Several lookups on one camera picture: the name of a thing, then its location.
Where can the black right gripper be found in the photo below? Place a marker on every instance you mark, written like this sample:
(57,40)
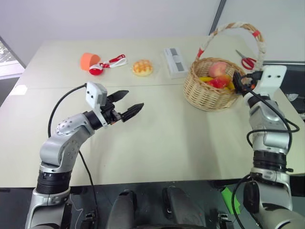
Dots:
(246,87)

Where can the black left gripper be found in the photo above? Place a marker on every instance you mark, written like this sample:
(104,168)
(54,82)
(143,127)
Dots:
(110,113)

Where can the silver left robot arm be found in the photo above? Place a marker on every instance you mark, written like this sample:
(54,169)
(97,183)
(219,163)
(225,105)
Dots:
(64,143)

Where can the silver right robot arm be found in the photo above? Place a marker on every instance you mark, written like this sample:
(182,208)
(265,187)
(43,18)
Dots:
(269,140)

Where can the red apple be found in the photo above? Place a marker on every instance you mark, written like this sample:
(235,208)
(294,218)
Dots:
(220,83)

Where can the pale pink peach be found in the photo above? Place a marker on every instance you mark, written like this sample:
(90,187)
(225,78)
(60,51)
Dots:
(218,69)

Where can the red and yellow fruit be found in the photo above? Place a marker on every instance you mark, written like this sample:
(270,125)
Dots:
(206,78)

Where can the wrapped golden bread bun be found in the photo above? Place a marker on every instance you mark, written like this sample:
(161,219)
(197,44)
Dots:
(143,68)

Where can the orange plastic cup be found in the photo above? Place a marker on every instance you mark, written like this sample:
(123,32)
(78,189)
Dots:
(88,61)

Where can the white crumpled paper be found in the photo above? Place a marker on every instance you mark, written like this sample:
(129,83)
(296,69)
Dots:
(292,96)

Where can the black side desk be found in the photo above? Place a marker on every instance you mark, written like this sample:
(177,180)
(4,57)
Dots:
(297,78)

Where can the white grey rectangular box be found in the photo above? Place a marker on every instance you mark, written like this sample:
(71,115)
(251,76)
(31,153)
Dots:
(175,63)

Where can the dark rounded shape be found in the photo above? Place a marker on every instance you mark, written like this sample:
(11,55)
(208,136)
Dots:
(124,210)

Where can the green tape piece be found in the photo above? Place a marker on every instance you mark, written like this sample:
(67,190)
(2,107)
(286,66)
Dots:
(230,199)

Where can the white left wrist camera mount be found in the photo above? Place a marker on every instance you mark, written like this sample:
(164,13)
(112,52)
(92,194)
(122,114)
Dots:
(94,95)

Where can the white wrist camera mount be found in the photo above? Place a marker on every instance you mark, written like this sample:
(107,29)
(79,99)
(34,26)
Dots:
(94,95)
(271,78)

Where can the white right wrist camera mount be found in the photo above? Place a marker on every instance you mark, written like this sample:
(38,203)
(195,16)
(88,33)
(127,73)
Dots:
(271,78)

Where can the grey wall pillar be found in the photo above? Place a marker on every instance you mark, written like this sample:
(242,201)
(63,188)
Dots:
(217,16)

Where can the grey window frame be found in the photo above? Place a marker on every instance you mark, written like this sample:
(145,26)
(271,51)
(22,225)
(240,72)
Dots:
(8,56)

